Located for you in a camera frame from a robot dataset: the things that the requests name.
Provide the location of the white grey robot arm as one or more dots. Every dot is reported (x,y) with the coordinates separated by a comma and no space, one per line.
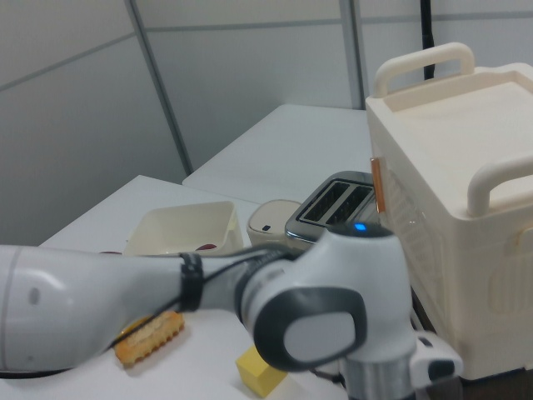
(83,300)

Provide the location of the yellow cube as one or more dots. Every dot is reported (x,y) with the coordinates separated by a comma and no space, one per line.
(254,371)

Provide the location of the small cream lidded bin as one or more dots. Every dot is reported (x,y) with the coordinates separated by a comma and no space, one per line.
(270,216)

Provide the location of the cream and chrome toaster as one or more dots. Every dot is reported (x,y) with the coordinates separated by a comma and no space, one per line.
(329,204)

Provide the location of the red apple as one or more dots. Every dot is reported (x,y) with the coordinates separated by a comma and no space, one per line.
(207,247)

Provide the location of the white rectangular plastic container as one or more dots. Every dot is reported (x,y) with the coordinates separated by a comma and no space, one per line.
(183,225)

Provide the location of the orange toy sandwich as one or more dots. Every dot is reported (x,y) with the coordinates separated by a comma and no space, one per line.
(145,341)

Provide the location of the thin black stand pole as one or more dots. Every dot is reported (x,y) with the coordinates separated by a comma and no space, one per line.
(426,37)

